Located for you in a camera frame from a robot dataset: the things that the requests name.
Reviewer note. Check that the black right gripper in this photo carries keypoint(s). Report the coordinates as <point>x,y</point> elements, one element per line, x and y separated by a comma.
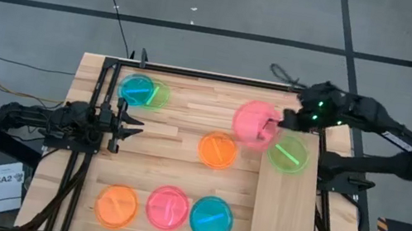
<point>297,120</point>

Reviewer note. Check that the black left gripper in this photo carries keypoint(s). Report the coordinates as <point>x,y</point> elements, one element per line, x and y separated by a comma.
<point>114,125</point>

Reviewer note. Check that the pink translucent plastic plate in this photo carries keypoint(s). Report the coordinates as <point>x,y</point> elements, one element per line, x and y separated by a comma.
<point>248,122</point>
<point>167,210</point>

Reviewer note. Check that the teal translucent plastic plate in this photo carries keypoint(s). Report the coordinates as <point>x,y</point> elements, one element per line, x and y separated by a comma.
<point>133,88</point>
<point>211,219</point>

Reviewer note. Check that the green translucent plastic plate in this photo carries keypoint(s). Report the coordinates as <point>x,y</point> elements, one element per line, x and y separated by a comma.
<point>280,161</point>
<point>162,97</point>

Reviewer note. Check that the orange translucent plastic plate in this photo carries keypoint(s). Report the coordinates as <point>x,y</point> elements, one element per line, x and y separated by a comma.
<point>115,207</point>
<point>217,151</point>

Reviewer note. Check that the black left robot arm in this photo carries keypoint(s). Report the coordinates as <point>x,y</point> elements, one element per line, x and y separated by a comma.
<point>30,115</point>

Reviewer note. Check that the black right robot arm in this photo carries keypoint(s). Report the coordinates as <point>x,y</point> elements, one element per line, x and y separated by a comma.
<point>395,139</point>

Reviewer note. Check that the wooden shelf with black legs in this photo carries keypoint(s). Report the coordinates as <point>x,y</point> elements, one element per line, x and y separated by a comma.
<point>287,209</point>

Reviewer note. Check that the white printed paper sheet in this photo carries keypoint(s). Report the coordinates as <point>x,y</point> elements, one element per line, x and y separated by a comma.
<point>4,191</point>

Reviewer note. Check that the black aluminium table frame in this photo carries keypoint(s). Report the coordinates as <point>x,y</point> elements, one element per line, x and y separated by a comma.
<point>196,74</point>

